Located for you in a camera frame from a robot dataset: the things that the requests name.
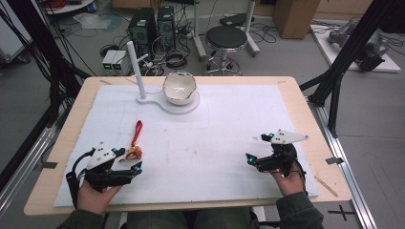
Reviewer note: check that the person's left hand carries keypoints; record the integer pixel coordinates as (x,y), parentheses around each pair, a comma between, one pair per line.
(95,198)

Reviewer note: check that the black tape piece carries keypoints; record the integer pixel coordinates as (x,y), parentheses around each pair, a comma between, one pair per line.
(49,165)
(334,160)

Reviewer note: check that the black round stool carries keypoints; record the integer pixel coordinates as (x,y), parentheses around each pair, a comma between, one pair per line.
(226,37)

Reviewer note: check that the white stand with pole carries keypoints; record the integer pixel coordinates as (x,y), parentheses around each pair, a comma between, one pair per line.
(135,70)

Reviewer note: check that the white foam board mat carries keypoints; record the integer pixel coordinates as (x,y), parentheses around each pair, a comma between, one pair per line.
(207,159)

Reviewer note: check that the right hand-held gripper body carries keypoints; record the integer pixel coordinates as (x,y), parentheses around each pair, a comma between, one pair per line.
(283,157)

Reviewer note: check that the person's right hand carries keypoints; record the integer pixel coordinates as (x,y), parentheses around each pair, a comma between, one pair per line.
(290,184)

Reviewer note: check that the grey device on platform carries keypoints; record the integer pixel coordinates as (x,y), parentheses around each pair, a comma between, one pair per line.
(372,47)

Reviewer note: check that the white desk leg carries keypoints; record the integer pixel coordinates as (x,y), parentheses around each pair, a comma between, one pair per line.
(251,30)
(198,31)

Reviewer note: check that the cardboard box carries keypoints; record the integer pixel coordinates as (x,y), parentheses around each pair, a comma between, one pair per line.
(294,17)

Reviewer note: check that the black metal frame stand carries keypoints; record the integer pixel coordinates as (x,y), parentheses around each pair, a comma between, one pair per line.
(38,41)
(350,47)

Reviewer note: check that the white platform board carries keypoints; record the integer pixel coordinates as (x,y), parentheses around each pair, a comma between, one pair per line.
(387,65)

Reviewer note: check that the black computer tower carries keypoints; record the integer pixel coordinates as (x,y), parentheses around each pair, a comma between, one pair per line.
(141,30)
(166,27)

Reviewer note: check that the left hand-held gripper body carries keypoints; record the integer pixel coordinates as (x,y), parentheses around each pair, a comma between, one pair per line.
(101,155)

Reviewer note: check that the white round table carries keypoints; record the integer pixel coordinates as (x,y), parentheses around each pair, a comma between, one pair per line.
(73,5)

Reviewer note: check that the black tape cross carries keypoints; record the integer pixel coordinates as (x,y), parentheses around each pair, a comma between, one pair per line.
(342,212)

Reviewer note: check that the aluminium rail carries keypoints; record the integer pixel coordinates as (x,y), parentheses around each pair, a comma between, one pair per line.
(347,171)
(28,162)

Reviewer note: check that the white cracked bowl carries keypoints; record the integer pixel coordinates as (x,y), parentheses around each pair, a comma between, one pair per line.
(180,87)

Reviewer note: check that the thin wooden stick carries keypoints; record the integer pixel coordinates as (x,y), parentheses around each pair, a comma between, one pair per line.
(326,186)

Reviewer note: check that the white power supply unit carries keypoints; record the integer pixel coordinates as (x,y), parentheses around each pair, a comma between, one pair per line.
(119,60)
(109,60)

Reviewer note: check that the person's legs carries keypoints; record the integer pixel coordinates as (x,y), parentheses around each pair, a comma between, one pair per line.
(191,220)

